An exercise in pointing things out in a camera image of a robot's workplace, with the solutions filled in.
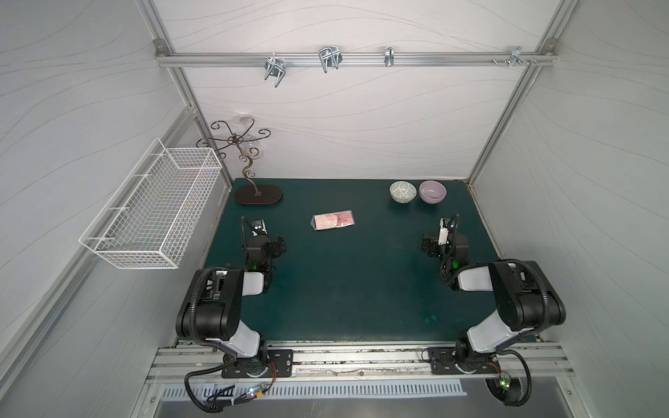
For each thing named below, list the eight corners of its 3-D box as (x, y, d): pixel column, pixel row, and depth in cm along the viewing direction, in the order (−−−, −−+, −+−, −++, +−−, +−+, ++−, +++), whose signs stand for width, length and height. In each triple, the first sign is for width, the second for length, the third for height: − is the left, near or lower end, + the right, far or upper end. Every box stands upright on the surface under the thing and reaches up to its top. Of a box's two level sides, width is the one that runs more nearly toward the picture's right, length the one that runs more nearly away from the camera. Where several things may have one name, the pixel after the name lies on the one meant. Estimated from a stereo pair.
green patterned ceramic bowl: (389, 207, 116) (392, 197, 110) (386, 190, 123) (389, 179, 118) (414, 208, 116) (418, 197, 110) (410, 190, 123) (413, 179, 118)
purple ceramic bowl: (418, 209, 115) (423, 198, 109) (414, 191, 122) (418, 179, 116) (444, 209, 115) (449, 198, 109) (438, 191, 122) (443, 179, 116)
